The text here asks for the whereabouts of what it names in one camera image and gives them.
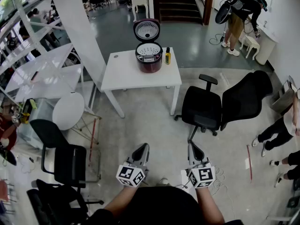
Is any person's black shirt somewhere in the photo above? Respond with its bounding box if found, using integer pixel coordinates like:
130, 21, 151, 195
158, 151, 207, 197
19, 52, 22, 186
86, 186, 244, 225

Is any white floor cable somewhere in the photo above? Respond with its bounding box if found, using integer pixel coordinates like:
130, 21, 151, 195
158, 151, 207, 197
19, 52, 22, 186
210, 166, 235, 218

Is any white cylindrical bin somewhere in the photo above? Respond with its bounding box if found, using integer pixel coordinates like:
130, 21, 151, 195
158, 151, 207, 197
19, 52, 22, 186
255, 29, 278, 66

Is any brown cardboard box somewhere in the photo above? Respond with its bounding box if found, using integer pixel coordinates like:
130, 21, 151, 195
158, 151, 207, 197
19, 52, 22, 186
269, 80, 297, 113

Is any white ornate stool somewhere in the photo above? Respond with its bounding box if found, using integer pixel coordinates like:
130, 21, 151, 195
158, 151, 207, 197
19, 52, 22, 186
239, 35, 261, 60

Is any yellow box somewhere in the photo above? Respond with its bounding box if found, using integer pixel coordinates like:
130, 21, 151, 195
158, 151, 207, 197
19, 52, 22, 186
20, 98, 38, 124

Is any person's left forearm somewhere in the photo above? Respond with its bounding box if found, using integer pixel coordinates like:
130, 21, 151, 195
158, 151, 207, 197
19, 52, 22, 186
103, 185, 139, 218

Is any white long desk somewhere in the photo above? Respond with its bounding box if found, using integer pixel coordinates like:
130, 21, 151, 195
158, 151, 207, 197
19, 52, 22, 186
4, 43, 83, 103

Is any white square table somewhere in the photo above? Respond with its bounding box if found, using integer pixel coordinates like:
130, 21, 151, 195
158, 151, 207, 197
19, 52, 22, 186
100, 47, 182, 119

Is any person's shoe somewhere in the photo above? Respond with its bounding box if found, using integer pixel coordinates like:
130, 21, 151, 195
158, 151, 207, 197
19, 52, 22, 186
157, 177, 171, 187

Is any black floor cable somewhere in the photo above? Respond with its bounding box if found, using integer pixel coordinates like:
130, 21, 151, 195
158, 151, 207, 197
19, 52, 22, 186
209, 30, 227, 46

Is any person's right forearm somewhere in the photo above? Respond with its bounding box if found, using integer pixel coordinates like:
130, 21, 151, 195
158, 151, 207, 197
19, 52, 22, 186
195, 187, 225, 225

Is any black swivel chair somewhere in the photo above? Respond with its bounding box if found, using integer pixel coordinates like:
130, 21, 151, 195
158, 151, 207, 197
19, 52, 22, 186
27, 179, 105, 225

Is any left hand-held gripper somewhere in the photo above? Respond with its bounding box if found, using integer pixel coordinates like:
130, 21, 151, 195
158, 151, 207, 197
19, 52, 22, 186
116, 143, 150, 188

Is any round white side table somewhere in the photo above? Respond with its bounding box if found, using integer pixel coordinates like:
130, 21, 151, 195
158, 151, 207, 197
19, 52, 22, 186
52, 92, 102, 147

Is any white perforated steamer tray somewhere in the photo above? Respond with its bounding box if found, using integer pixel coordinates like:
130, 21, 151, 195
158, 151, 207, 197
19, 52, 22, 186
136, 43, 162, 57

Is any black mesh office chair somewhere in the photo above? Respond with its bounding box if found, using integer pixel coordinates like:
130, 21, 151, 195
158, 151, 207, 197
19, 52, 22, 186
174, 70, 274, 140

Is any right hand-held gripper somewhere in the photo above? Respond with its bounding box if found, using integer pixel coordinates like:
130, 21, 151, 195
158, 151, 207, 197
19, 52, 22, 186
181, 140, 216, 189

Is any maroon rice cooker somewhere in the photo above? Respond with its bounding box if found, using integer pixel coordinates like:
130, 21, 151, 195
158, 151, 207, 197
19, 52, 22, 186
133, 18, 164, 74

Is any black metal-frame chair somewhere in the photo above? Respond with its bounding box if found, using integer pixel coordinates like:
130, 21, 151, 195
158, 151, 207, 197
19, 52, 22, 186
30, 119, 103, 188

